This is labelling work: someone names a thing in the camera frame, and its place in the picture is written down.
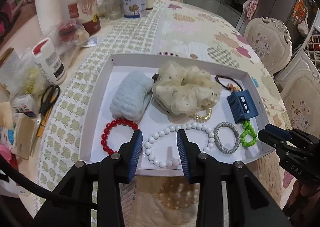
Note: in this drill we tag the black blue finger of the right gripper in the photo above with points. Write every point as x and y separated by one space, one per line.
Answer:
278 138

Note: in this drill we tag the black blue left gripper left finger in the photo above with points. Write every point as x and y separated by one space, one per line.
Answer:
117 168

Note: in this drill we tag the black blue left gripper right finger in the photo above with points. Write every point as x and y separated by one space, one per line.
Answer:
201 168

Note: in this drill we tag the silver mesh bangle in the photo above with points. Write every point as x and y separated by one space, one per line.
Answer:
226 138

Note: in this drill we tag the blue hair claw clip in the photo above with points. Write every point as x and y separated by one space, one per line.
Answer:
242 106

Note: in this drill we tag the cream ornate chair near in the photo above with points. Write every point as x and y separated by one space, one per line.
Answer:
301 99

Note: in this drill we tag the cream ornate chair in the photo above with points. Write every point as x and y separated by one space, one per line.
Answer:
271 41
301 99

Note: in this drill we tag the white shallow cardboard tray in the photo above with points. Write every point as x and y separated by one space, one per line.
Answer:
217 106

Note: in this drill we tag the light blue fluffy scrunchie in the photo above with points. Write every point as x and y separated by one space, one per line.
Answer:
132 96

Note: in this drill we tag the cream organza scrunchie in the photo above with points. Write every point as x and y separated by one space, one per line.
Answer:
184 89

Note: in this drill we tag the yellow utility knife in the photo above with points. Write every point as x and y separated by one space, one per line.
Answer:
42 124

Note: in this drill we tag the white bottle red cap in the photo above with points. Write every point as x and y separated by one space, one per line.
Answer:
49 62

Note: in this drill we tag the clear plastic bag red contents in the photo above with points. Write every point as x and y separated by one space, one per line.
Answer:
71 34

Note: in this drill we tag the patchwork quilted tablecloth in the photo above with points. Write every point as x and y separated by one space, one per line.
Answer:
169 29

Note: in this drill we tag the clear glass jar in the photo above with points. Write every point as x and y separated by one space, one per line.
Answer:
113 9

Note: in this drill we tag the white paper roll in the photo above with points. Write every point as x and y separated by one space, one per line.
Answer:
50 13

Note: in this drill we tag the black handled scissors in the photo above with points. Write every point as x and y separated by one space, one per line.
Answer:
48 100

